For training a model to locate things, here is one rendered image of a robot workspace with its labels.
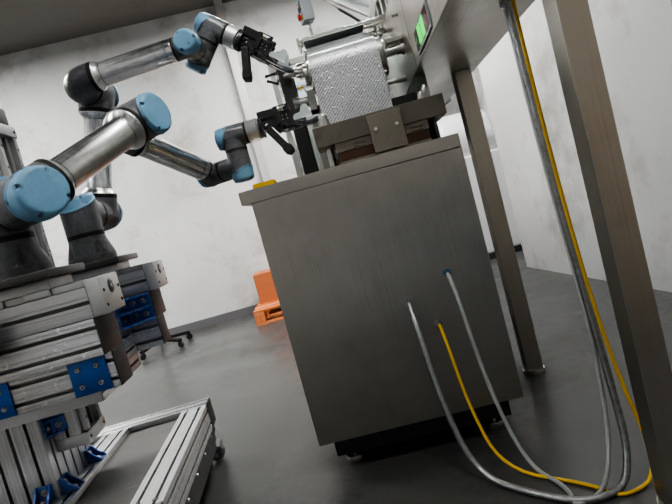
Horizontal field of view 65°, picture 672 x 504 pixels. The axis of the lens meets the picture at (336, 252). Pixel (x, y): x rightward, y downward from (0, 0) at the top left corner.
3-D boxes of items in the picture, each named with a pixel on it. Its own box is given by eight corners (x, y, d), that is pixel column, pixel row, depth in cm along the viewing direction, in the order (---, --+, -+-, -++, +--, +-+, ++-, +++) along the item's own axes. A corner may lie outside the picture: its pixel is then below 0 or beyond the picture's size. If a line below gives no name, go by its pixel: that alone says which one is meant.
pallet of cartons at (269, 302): (366, 283, 533) (355, 244, 530) (378, 292, 460) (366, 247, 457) (261, 313, 525) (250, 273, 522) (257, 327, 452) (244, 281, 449)
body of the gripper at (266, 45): (275, 37, 177) (242, 22, 177) (264, 62, 178) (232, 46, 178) (278, 44, 185) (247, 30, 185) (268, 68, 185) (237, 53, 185)
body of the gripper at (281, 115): (289, 101, 175) (253, 111, 176) (295, 127, 176) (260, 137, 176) (291, 106, 183) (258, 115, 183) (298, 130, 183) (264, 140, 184)
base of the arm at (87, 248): (62, 270, 168) (52, 240, 167) (80, 267, 183) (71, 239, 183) (109, 258, 169) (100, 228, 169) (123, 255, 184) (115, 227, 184)
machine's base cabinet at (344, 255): (343, 312, 413) (314, 205, 407) (424, 291, 409) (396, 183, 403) (325, 478, 162) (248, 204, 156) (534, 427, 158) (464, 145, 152)
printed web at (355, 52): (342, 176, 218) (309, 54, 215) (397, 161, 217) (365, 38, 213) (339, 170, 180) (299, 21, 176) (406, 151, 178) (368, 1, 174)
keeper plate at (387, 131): (375, 153, 159) (365, 117, 158) (407, 144, 159) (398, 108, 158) (375, 152, 157) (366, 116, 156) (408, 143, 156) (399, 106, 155)
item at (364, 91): (328, 137, 179) (313, 83, 178) (395, 118, 178) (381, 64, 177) (328, 137, 179) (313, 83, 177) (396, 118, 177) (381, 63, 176)
